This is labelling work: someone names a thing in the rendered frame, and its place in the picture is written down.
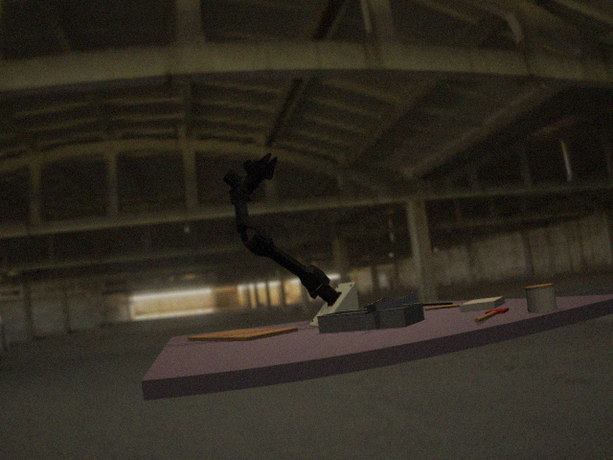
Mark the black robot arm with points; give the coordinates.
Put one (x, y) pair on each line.
(262, 245)

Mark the red spatula with wooden handle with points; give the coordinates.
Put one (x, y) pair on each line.
(489, 314)

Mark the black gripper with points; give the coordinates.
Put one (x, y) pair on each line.
(261, 170)

